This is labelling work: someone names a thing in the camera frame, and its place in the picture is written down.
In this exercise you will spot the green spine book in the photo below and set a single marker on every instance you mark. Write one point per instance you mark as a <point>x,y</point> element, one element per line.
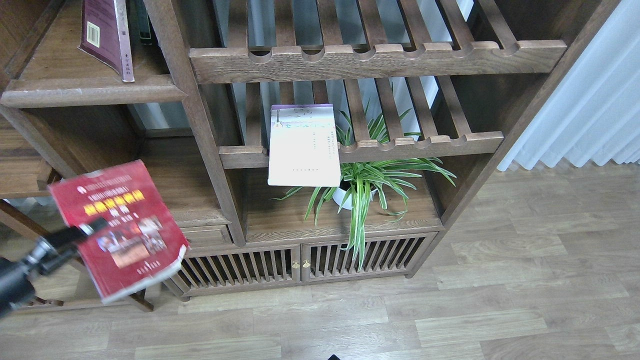
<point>147,35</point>

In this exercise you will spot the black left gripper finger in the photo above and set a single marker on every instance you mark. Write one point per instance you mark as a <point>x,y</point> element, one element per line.
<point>79,233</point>

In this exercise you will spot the red paperback book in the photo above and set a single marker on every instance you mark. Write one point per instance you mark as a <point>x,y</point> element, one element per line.
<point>141,246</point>

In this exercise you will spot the white lavender paperback book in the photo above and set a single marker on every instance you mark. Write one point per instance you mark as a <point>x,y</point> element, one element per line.
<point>303,150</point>

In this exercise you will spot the green spider plant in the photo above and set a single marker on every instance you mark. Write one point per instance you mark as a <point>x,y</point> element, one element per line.
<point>382,175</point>

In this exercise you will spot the dark wooden bookshelf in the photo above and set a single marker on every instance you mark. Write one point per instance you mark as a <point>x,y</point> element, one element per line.
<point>420,79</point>

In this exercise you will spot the white plant pot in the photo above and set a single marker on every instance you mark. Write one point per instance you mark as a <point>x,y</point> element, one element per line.
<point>348,197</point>

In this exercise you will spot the dark maroon hardcover book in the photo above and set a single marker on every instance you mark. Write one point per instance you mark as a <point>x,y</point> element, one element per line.
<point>105,35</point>

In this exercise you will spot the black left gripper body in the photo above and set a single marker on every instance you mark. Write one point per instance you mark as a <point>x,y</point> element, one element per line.
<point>16,277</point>

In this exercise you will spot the white pleated curtain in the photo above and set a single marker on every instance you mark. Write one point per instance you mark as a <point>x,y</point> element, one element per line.
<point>593,115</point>

